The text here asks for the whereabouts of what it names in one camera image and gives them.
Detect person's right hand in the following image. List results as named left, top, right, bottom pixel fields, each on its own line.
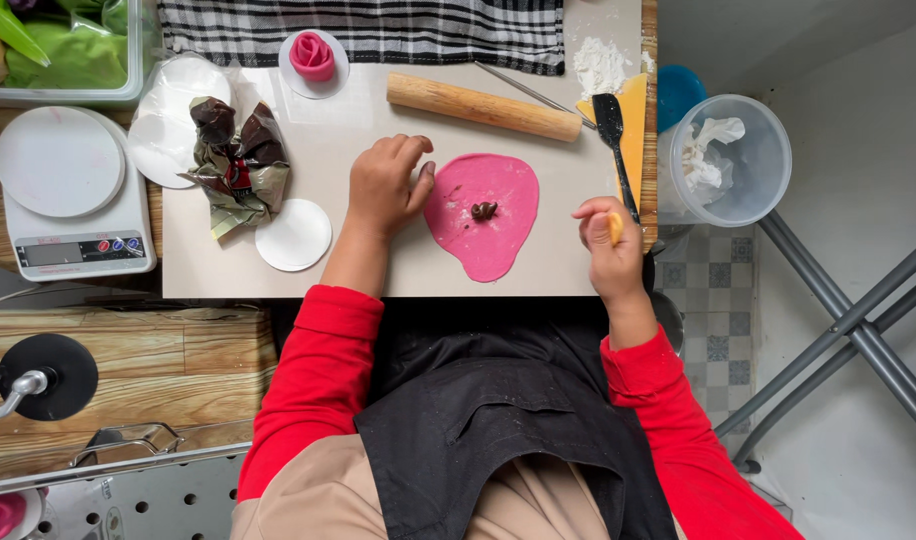
left=572, top=196, right=647, bottom=303

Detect person's left hand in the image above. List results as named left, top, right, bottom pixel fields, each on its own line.
left=344, top=134, right=437, bottom=243

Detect beige work board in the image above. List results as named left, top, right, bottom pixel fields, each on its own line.
left=161, top=0, right=644, bottom=300

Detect white round paper liner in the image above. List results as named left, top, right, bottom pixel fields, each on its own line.
left=278, top=29, right=350, bottom=101
left=254, top=198, right=333, bottom=273

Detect flat pink dough sheet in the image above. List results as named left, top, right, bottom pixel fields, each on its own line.
left=423, top=153, right=541, bottom=284

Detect black plastic spatula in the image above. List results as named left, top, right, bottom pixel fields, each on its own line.
left=591, top=93, right=641, bottom=225

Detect wooden rolling pin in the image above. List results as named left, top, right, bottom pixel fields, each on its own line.
left=386, top=72, right=584, bottom=144

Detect yellow plastic scraper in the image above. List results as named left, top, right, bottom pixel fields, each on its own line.
left=575, top=72, right=649, bottom=211

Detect crumpled white tissue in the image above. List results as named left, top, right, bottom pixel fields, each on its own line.
left=680, top=116, right=747, bottom=195

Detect chocolate filling piping bag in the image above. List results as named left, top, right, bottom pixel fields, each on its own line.
left=179, top=96, right=292, bottom=242

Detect pink rose-shaped dough bun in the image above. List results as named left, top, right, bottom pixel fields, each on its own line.
left=288, top=30, right=337, bottom=84

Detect black white checkered cloth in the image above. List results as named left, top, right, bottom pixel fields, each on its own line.
left=156, top=0, right=566, bottom=77

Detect clear round plastic container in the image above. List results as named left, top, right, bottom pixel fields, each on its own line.
left=657, top=93, right=793, bottom=228

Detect thin metal skewer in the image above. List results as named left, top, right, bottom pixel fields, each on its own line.
left=473, top=60, right=597, bottom=131

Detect blue round lid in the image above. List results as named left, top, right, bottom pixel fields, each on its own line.
left=656, top=63, right=709, bottom=135

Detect heap of white flour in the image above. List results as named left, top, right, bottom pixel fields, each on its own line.
left=572, top=36, right=630, bottom=100

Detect black apron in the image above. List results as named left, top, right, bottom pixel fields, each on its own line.
left=270, top=298, right=680, bottom=540

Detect bag of white paper liners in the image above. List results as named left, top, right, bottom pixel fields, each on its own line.
left=126, top=52, right=238, bottom=191

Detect grey folding metal legs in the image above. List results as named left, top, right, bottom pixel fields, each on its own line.
left=713, top=210, right=916, bottom=475

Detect white digital kitchen scale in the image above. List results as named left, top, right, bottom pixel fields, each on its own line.
left=0, top=105, right=158, bottom=283

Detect white round plate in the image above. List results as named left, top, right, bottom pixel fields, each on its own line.
left=0, top=105, right=127, bottom=219

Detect clear box with green dough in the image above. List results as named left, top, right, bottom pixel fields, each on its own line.
left=0, top=0, right=146, bottom=106

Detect metal wire rack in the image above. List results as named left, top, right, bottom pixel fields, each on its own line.
left=0, top=422, right=254, bottom=498

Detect black disc with metal handle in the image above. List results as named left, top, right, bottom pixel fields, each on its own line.
left=0, top=333, right=100, bottom=423

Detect white cable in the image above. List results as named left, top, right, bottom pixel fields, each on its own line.
left=0, top=285, right=47, bottom=315

